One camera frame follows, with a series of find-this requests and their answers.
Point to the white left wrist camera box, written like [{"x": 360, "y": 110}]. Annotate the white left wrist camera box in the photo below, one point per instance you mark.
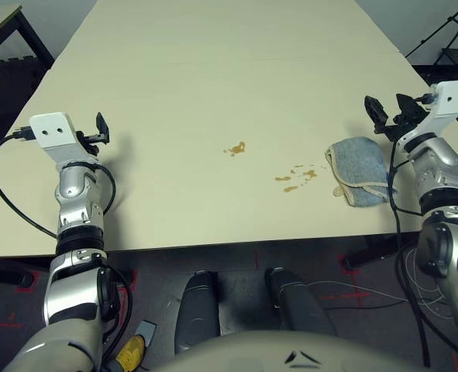
[{"x": 52, "y": 131}]

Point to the black table foot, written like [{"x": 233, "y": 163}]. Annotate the black table foot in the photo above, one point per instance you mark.
[
  {"x": 23, "y": 278},
  {"x": 368, "y": 255}
]

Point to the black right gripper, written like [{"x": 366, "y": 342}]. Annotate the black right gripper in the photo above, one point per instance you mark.
[{"x": 403, "y": 124}]

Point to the dark grey robot right leg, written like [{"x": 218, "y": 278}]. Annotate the dark grey robot right leg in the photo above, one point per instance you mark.
[{"x": 298, "y": 306}]

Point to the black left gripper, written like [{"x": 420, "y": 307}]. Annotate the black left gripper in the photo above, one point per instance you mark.
[{"x": 89, "y": 141}]

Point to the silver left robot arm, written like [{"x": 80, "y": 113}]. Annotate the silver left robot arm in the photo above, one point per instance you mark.
[{"x": 71, "y": 190}]

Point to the yellow plug connector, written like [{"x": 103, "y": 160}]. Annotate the yellow plug connector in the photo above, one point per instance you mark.
[{"x": 131, "y": 352}]

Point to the black foam floor mat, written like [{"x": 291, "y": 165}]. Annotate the black foam floor mat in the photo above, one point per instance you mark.
[{"x": 4, "y": 89}]

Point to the dark grey robot leg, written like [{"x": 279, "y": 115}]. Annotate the dark grey robot leg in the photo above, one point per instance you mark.
[
  {"x": 197, "y": 310},
  {"x": 298, "y": 306}
]

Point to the brown liquid streaks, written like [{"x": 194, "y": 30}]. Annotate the brown liquid streaks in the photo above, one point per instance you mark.
[{"x": 290, "y": 188}]

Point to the black step stool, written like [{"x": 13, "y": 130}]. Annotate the black step stool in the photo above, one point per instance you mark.
[{"x": 453, "y": 58}]

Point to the grey robot torso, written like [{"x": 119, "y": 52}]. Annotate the grey robot torso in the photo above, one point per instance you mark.
[{"x": 290, "y": 352}]

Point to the dark grey robot left leg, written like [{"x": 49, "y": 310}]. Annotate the dark grey robot left leg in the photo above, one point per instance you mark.
[{"x": 197, "y": 310}]

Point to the blue terry cloth rag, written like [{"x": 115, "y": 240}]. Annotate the blue terry cloth rag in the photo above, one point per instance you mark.
[{"x": 358, "y": 166}]

